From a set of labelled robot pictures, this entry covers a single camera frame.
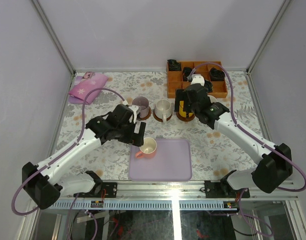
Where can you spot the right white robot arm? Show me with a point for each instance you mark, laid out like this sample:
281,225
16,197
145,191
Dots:
273,161

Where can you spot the pink mug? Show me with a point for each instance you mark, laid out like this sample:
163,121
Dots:
148,149

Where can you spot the dark brown middle saucer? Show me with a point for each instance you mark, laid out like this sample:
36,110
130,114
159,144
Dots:
159,119

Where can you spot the dark brown saucer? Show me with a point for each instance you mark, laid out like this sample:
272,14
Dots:
185,119
145,117
159,119

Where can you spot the yellow glass cup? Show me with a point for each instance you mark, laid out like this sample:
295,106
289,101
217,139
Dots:
182,112

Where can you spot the aluminium front rail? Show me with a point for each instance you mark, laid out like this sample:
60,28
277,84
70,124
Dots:
191,190

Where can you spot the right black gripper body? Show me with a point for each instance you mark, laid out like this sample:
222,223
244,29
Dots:
190,107

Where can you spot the cream white mug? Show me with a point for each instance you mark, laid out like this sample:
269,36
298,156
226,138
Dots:
163,109

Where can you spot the pink folded cloth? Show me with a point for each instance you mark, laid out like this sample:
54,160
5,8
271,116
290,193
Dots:
84,84

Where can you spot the dark brown right saucer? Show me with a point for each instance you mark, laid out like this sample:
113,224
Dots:
185,119

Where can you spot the light blue mug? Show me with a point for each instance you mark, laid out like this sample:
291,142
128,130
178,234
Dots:
212,99

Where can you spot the dark brown left saucer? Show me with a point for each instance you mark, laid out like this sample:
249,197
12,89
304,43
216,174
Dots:
145,117

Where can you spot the black bundle far left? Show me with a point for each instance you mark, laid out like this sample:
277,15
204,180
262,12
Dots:
173,65

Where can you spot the purple mug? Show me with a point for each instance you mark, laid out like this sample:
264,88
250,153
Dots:
143,105

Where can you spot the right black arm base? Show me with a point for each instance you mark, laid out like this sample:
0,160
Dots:
219,189

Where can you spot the orange compartment box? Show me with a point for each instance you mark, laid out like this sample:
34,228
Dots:
178,79

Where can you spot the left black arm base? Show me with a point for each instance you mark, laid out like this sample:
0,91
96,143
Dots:
103,190

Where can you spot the blue slotted cable duct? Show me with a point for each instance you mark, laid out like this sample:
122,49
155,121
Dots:
113,204

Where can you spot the black bundle right compartment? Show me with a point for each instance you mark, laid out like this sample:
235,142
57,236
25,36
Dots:
216,75

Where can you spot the lilac plastic tray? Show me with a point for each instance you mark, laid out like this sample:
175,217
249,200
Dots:
172,163

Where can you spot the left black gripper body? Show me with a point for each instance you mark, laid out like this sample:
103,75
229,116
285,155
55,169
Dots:
138,133

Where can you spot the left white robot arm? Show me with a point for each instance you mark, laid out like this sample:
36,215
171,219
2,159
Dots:
44,182

